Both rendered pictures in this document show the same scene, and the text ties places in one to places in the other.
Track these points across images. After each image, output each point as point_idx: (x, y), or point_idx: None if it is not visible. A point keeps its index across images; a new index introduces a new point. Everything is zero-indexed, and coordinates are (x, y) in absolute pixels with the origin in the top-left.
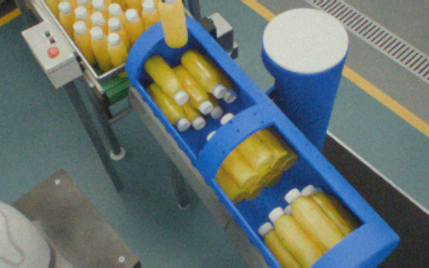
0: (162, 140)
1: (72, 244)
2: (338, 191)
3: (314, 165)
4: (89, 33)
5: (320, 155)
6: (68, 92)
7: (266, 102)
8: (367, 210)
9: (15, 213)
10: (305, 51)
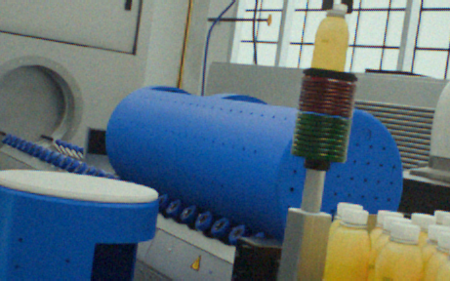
0: None
1: (418, 177)
2: (163, 91)
3: (178, 93)
4: None
5: (162, 105)
6: None
7: (208, 104)
8: (141, 96)
9: None
10: (89, 180)
